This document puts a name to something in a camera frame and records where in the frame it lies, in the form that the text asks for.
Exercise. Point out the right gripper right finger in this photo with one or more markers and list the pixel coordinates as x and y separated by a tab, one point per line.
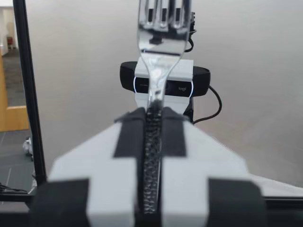
203	165

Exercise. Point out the fixed camera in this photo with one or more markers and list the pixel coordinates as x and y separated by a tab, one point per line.
201	79

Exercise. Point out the silver metal fork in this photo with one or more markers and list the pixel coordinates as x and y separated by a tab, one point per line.
156	49

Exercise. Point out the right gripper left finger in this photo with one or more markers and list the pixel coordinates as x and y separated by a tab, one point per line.
99	165

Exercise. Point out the black frame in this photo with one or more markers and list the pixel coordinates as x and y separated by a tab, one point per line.
27	78

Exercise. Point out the light wooden cabinet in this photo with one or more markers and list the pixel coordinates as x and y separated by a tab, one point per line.
13	118

